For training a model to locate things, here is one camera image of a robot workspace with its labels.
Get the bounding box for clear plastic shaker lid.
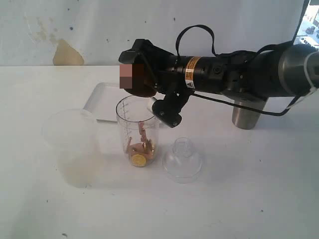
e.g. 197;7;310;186
162;137;203;184

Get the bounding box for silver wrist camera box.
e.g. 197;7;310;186
147;92;192;128

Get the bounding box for brown wooden cup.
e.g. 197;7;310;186
120;63;156;98

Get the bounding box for silver metal tray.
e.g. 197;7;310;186
83;82;165;124

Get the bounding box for wooden pieces and coins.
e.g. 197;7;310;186
125;121;156;167

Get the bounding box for stainless steel cup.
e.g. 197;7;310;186
232;100;268;129

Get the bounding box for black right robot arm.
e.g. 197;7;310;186
119;39;319;101

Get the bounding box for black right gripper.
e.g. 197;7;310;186
118;39;194;95

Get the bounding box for clear plastic shaker body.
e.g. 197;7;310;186
116;96;160;169

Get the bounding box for translucent plastic cup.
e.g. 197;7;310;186
41;109;104;188

